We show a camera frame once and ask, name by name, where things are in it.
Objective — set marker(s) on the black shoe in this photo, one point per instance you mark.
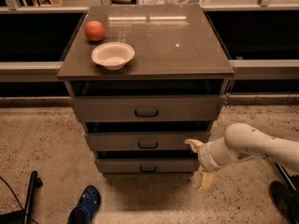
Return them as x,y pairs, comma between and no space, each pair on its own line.
286,201

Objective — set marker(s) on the black chair leg left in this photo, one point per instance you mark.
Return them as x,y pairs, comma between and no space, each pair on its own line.
24,215

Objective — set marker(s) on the blue clog shoe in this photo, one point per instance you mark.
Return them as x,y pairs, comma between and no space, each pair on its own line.
86,207

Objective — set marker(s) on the grey drawer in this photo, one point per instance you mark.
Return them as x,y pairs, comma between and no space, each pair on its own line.
142,141
147,166
146,108

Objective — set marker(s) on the black chair leg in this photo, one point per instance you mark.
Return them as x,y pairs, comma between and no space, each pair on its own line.
24,215
286,177

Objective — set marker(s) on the grey top drawer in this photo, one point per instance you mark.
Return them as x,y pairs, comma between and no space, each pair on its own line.
146,108

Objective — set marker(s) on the black chair leg right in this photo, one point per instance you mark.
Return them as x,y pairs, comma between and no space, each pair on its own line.
286,177

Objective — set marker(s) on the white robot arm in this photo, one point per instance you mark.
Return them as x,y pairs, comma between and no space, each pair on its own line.
242,142

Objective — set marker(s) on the grey bottom drawer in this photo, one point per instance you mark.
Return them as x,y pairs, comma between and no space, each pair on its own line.
147,166

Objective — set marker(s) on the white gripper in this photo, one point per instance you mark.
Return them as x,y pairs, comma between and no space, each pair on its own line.
205,158

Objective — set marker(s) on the grey drawer cabinet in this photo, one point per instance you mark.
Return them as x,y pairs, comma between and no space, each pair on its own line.
176,54

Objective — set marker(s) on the white paper bowl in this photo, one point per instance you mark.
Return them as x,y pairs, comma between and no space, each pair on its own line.
113,55

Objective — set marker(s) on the red apple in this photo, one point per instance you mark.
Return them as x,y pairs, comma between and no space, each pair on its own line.
94,31

